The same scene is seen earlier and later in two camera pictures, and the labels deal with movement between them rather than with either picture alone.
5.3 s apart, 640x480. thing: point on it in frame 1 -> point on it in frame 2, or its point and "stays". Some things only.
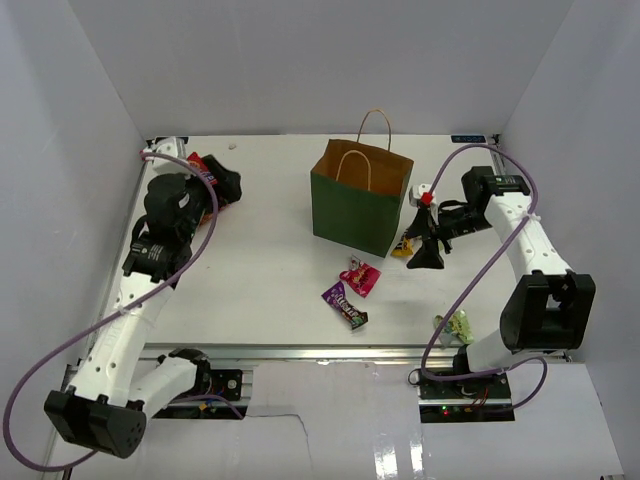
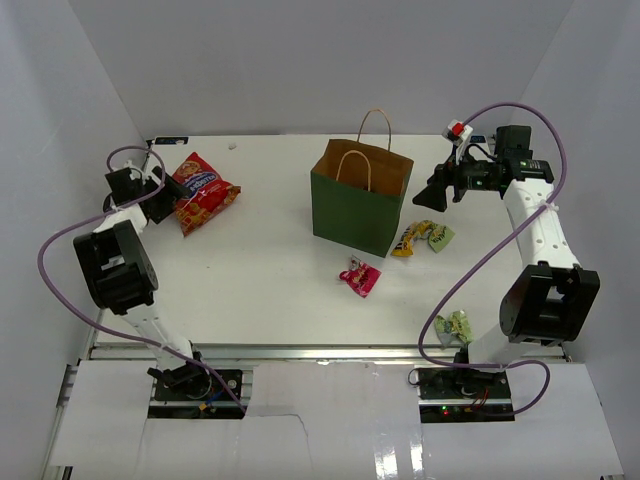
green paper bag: [359, 188] stays
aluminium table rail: [322, 352] stays
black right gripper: [428, 256] -> [448, 175]
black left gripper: [227, 189] -> [168, 199]
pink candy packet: [361, 276] stays
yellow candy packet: [404, 248] stays
